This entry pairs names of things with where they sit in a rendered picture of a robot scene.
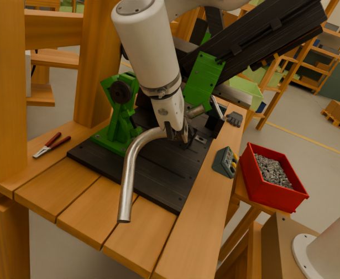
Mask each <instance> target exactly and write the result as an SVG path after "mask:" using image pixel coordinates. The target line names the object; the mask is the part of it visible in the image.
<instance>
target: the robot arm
mask: <svg viewBox="0 0 340 279"><path fill-rule="evenodd" d="M250 1H251V0H121V1H120V2H119V3H118V4H117V5H116V6H115V7H114V8H113V10H112V12H111V20H112V22H113V24H114V27H115V29H116V31H117V34H118V36H119V38H120V40H121V43H122V45H123V47H124V50H125V52H126V55H127V57H128V59H129V61H130V64H131V66H132V68H133V71H134V73H135V75H136V77H137V80H138V83H139V86H140V87H141V89H142V91H143V93H144V94H146V95H147V96H148V97H149V98H151V103H152V106H153V109H154V113H155V116H156V119H157V121H158V124H159V126H160V128H161V130H162V131H165V129H166V135H167V139H168V140H172V141H181V140H183V139H182V136H181V129H182V126H183V119H184V98H183V95H182V92H181V88H180V84H181V79H182V78H181V73H180V68H179V64H178V60H177V56H176V51H175V47H174V42H173V39H172V34H171V29H170V23H171V22H172V21H173V20H175V19H176V18H177V17H179V16H181V15H182V14H184V13H186V12H188V11H190V10H192V9H195V8H198V7H204V6H210V7H216V8H219V9H221V10H224V11H233V10H236V9H238V8H240V7H242V6H244V5H245V4H247V3H248V2H250ZM172 128H173V129H172ZM291 248H292V253H293V256H294V258H295V261H296V263H297V265H298V266H299V268H300V270H301V271H302V273H303V274H304V275H305V276H306V278H307V279H340V217H339V218H338V219H337V220H336V221H335V222H334V223H333V224H331V225H330V226H329V227H328V228H327V229H326V230H325V231H324V232H322V233H321V234H320V235H319V236H318V237H315V236H313V235H310V234H299V235H297V236H296V237H295V238H294V239H293V241H292V244H291Z"/></svg>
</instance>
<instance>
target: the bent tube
mask: <svg viewBox="0 0 340 279"><path fill-rule="evenodd" d="M181 136H182V139H183V140H184V143H187V138H188V124H187V121H186V118H185V117H184V119H183V126H182V129H181ZM166 137H167V135H166V129H165V131H162V130H161V128H160V127H155V128H151V129H149V130H147V131H145V132H143V133H141V134H140V135H139V136H138V137H136V138H135V139H134V140H133V142H132V143H131V144H130V145H129V147H128V149H127V151H126V153H125V157H124V163H123V173H122V182H121V191H120V196H119V206H118V215H117V222H118V223H130V219H131V212H132V199H133V187H134V174H135V161H136V158H137V155H138V153H139V151H140V150H141V148H142V147H143V146H144V145H145V144H147V143H148V142H150V141H152V140H154V139H157V138H166Z"/></svg>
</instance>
